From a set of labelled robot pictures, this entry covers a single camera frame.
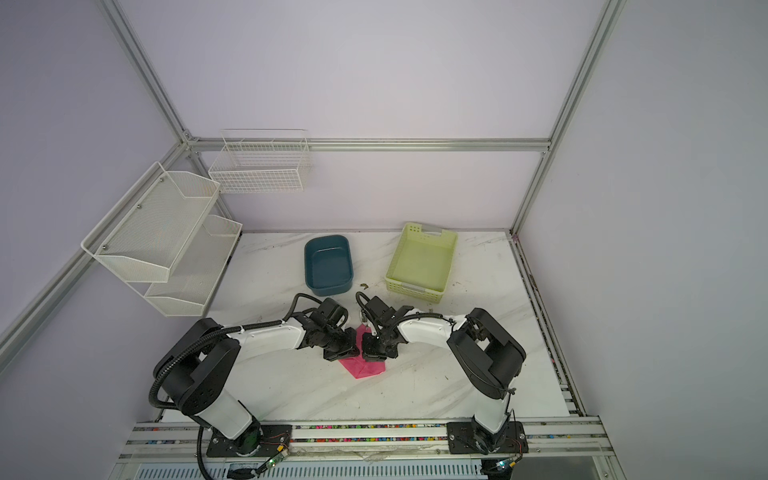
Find pink paper napkin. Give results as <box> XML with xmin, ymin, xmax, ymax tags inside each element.
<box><xmin>340</xmin><ymin>325</ymin><xmax>386</xmax><ymax>379</ymax></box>

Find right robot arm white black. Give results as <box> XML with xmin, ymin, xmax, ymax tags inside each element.
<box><xmin>355</xmin><ymin>292</ymin><xmax>529</xmax><ymax>457</ymax></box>

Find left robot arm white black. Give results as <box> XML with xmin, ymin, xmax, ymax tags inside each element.
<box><xmin>148</xmin><ymin>293</ymin><xmax>360</xmax><ymax>457</ymax></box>

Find dark teal plastic tub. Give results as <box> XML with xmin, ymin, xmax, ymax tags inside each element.
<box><xmin>304</xmin><ymin>235</ymin><xmax>354</xmax><ymax>297</ymax></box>

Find light green perforated basket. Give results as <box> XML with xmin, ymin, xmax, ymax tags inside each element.
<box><xmin>385</xmin><ymin>222</ymin><xmax>459</xmax><ymax>303</ymax></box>

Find white mesh two-tier shelf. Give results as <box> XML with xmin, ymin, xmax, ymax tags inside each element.
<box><xmin>81</xmin><ymin>162</ymin><xmax>242</xmax><ymax>317</ymax></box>

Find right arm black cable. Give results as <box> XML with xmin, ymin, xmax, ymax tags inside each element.
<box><xmin>355</xmin><ymin>291</ymin><xmax>517</xmax><ymax>421</ymax></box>

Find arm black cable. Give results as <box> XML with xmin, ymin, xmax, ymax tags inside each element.
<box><xmin>355</xmin><ymin>291</ymin><xmax>517</xmax><ymax>421</ymax></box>
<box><xmin>148</xmin><ymin>292</ymin><xmax>325</xmax><ymax>480</ymax></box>

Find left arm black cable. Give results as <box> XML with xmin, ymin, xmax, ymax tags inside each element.
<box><xmin>148</xmin><ymin>292</ymin><xmax>325</xmax><ymax>480</ymax></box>

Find white wire wall basket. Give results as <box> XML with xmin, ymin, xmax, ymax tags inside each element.
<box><xmin>208</xmin><ymin>129</ymin><xmax>312</xmax><ymax>194</ymax></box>

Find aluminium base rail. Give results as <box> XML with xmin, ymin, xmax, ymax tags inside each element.
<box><xmin>118</xmin><ymin>417</ymin><xmax>616</xmax><ymax>463</ymax></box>

